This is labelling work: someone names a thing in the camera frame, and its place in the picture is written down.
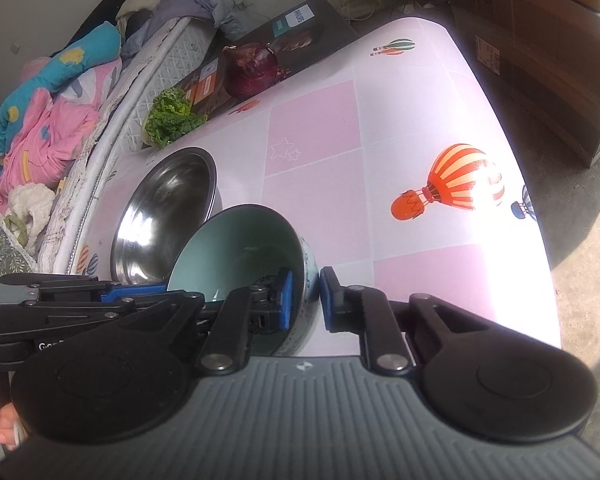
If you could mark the green lettuce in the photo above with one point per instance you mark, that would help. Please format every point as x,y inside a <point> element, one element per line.
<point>172,117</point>

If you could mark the colourful pink blue blanket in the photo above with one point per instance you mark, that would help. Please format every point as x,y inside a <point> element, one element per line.
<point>55,125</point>

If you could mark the small steel bowl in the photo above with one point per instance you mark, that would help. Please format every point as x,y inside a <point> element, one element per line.
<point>160,210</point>

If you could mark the red cabbage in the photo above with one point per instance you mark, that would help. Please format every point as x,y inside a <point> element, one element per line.
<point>252,70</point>

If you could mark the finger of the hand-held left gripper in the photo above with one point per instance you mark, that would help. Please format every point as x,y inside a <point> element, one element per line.
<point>70,312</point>
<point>130,292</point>

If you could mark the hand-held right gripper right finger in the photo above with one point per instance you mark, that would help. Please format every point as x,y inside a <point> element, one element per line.
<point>330,305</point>

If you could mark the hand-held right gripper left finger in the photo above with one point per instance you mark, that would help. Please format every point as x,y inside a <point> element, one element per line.
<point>281,305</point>

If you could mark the cream cloth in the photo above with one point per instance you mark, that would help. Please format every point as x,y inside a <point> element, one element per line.
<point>140,0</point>

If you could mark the person's left hand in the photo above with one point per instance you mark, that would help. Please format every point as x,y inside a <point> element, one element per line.
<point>5,425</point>

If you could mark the large brown cardboard box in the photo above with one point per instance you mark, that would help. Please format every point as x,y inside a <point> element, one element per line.
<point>545,75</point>

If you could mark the dark printed carton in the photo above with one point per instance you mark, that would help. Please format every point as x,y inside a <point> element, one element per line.
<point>310,30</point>

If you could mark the pink balloon print tablecloth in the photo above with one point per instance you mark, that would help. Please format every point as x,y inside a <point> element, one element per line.
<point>390,120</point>

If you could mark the white fuzzy cloth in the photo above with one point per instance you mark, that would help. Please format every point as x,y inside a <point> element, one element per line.
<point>30,205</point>

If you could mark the green ceramic bowl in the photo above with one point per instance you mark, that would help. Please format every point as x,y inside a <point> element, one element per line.
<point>230,250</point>

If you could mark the grey clothes pile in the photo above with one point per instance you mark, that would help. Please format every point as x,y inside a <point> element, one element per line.
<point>190,7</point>

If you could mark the green floral pillow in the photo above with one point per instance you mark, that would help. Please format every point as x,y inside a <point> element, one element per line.
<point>7,255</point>

